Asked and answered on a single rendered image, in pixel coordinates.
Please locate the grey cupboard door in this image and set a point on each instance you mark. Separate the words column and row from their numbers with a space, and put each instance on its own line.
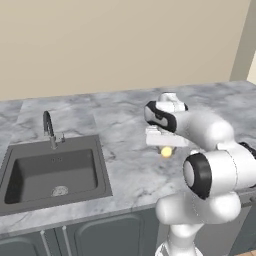
column 20, row 245
column 110, row 235

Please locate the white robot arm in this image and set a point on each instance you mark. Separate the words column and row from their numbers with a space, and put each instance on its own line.
column 213, row 166

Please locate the yellow egg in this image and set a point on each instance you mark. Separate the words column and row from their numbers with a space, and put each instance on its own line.
column 166, row 152

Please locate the dark grey sink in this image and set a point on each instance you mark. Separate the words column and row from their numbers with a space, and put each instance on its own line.
column 50, row 173

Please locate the dark metal tap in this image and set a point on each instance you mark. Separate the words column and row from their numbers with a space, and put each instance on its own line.
column 49, row 126

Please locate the grey cabinet front panel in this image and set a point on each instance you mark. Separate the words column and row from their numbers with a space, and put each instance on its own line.
column 226, row 240

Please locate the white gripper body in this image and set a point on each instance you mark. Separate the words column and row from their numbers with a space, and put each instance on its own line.
column 166, row 138

